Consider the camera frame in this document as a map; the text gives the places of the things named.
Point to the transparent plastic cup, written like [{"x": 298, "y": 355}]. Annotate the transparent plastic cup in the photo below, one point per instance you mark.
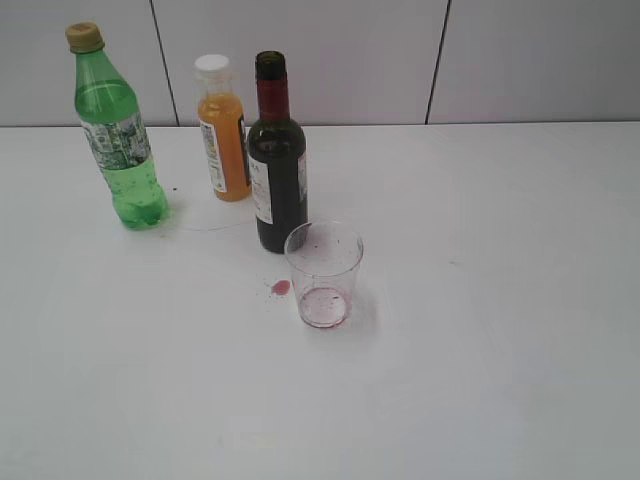
[{"x": 324, "y": 259}]

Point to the dark red wine bottle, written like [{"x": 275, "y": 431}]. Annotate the dark red wine bottle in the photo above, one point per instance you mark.
[{"x": 277, "y": 157}]

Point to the orange juice bottle white cap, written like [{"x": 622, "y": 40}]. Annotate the orange juice bottle white cap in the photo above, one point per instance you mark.
[{"x": 221, "y": 121}]

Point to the green plastic soda bottle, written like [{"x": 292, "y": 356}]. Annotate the green plastic soda bottle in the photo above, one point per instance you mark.
[{"x": 110, "y": 117}]

